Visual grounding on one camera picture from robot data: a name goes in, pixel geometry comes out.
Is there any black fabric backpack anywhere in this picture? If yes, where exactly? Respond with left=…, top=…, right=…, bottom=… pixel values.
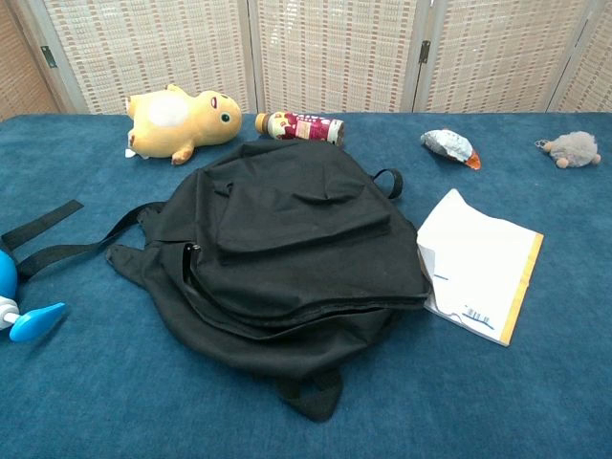
left=0, top=138, right=431, bottom=423

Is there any drink bottle with red label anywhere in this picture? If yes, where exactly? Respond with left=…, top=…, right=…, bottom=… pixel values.
left=254, top=111, right=345, bottom=147

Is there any yellow plush toy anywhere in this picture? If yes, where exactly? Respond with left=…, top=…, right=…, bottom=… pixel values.
left=124, top=83, right=243, bottom=166

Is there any silver snack packet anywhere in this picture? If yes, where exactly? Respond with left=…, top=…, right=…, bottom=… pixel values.
left=420, top=128, right=483, bottom=171

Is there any woven folding screen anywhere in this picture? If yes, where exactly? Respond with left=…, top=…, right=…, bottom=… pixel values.
left=0, top=0, right=612, bottom=123

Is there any blue tablecloth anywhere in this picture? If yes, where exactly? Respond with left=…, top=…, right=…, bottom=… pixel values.
left=0, top=112, right=612, bottom=459

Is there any blue detergent bottle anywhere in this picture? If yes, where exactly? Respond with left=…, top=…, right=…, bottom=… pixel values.
left=0, top=248, right=68, bottom=343

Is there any grey fluffy plush keychain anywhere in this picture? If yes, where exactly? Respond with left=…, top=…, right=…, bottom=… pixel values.
left=534, top=130, right=602, bottom=169

